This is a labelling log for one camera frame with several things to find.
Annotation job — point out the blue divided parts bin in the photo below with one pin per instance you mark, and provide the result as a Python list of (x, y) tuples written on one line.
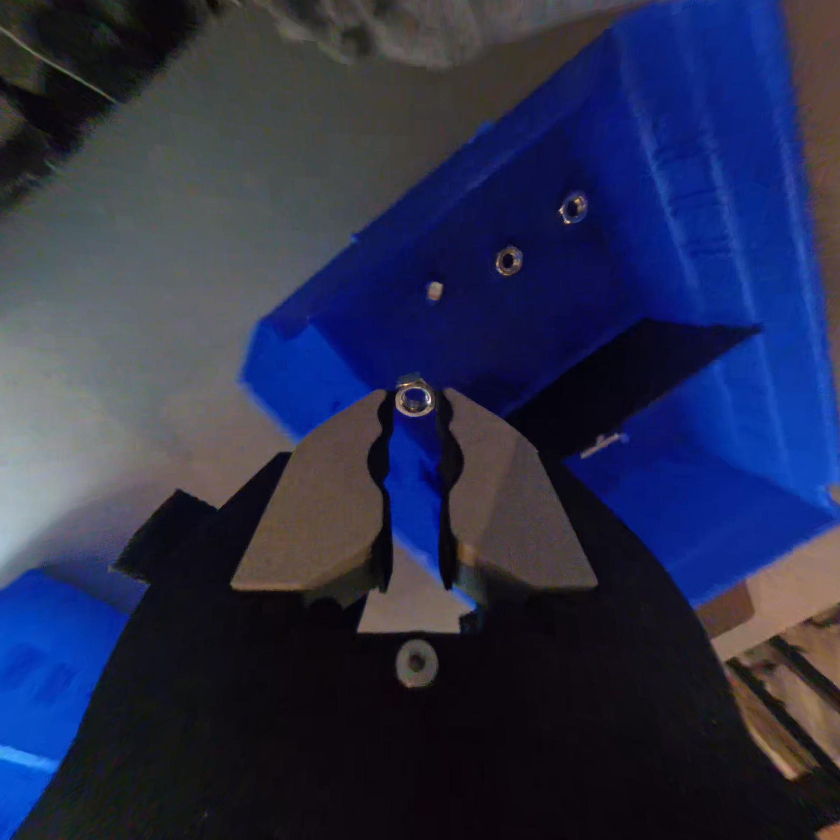
[(722, 197)]

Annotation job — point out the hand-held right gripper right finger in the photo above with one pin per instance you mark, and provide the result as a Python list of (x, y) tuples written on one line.
[(518, 512)]

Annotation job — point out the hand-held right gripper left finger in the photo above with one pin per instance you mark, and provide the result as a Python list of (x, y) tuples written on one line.
[(315, 512)]

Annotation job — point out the blue plastic bin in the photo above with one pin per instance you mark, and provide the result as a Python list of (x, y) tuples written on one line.
[(39, 656)]

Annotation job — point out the steel hex bolt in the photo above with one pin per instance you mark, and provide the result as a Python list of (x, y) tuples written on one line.
[(600, 447)]

